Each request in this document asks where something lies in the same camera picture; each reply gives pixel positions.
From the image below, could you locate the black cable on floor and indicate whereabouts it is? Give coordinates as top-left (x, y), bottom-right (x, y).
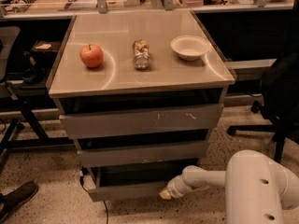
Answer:
top-left (78, 167), bottom-right (110, 224)

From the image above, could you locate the grey middle drawer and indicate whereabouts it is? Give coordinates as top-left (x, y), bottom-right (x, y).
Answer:
top-left (78, 141), bottom-right (208, 167)

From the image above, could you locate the black shoe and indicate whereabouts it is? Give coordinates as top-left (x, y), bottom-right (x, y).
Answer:
top-left (0, 181), bottom-right (38, 224)

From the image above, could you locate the black box under desk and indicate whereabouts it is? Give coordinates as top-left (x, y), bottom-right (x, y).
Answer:
top-left (30, 40), bottom-right (61, 68)

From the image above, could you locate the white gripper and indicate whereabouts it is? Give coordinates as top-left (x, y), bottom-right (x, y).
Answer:
top-left (159, 175), bottom-right (208, 200)

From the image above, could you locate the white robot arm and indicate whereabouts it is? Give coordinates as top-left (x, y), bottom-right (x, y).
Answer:
top-left (160, 150), bottom-right (299, 224)

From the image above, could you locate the grey drawer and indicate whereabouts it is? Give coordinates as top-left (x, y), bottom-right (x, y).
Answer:
top-left (60, 104), bottom-right (223, 139)
top-left (88, 159), bottom-right (198, 202)
top-left (78, 141), bottom-right (208, 167)

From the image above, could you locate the red apple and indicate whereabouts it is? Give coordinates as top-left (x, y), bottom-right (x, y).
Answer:
top-left (79, 44), bottom-right (104, 68)

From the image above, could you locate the black office chair right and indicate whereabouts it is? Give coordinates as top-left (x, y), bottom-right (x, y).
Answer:
top-left (227, 49), bottom-right (299, 162)

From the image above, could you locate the grey drawer cabinet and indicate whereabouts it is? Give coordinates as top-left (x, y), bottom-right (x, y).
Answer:
top-left (45, 8), bottom-right (237, 173)

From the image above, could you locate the grey bottom drawer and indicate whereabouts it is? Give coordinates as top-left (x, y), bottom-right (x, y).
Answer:
top-left (88, 159), bottom-right (198, 202)

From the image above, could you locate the crushed metal can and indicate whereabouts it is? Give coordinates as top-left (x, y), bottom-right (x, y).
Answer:
top-left (133, 39), bottom-right (150, 70)

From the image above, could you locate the white bowl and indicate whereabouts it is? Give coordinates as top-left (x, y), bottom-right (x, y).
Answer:
top-left (171, 35), bottom-right (209, 61)

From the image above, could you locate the grey top drawer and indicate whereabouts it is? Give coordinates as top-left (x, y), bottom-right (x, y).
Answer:
top-left (60, 104), bottom-right (223, 139)

